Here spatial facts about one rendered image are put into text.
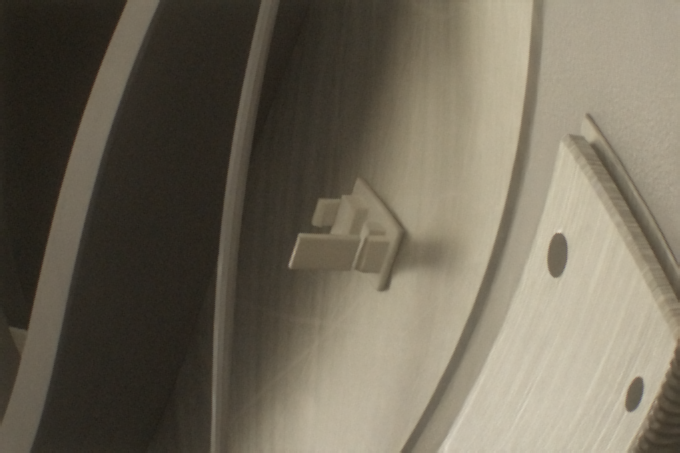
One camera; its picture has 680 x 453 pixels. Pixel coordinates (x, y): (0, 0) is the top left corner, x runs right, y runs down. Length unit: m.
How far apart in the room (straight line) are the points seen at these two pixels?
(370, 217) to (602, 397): 0.15
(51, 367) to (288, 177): 0.11
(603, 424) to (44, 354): 0.27
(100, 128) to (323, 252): 0.08
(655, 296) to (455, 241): 0.13
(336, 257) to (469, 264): 0.04
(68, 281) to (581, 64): 0.21
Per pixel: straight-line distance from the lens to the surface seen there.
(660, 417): 0.77
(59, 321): 1.02
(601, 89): 0.86
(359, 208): 0.95
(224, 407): 0.96
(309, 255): 0.94
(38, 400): 1.05
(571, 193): 0.85
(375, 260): 0.95
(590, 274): 0.84
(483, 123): 0.91
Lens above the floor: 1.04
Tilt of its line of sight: 5 degrees down
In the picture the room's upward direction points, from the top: 5 degrees clockwise
